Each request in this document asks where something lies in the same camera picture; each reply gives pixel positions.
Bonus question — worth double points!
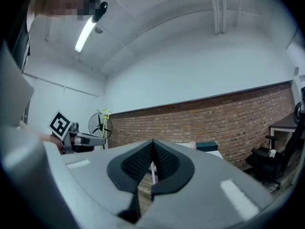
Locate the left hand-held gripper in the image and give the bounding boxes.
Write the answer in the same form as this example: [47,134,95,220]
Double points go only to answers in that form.
[49,109,107,155]

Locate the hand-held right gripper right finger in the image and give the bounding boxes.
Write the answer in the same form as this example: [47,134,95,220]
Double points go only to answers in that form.
[137,139,275,229]

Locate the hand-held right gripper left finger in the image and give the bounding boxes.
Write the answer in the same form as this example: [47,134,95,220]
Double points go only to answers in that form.
[42,139,154,225]

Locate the yellow star-topped stick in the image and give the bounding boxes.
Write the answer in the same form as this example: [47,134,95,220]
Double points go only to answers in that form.
[100,107,112,150]

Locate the person's left forearm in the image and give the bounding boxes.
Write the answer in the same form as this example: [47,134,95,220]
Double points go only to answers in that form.
[17,120,64,154]

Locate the black standing fan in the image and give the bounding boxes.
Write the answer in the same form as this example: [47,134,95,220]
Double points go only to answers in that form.
[88,113,113,150]

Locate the dark teal box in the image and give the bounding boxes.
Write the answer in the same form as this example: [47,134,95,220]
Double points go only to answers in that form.
[195,141,219,152]

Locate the black office chair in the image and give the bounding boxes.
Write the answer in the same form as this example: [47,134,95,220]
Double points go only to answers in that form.
[245,122,305,191]

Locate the long ceiling light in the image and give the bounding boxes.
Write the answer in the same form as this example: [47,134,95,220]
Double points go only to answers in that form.
[74,15,96,53]

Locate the dark-topped white desk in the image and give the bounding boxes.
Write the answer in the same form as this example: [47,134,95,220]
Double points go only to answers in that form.
[269,113,301,147]

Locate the person's head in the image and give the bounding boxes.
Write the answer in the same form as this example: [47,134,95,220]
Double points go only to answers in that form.
[28,0,102,21]

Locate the white ceiling pipes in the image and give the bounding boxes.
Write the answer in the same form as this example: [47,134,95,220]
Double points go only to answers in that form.
[211,0,227,35]

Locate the black head-mounted camera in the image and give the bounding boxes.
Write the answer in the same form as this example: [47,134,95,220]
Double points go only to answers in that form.
[91,0,109,23]

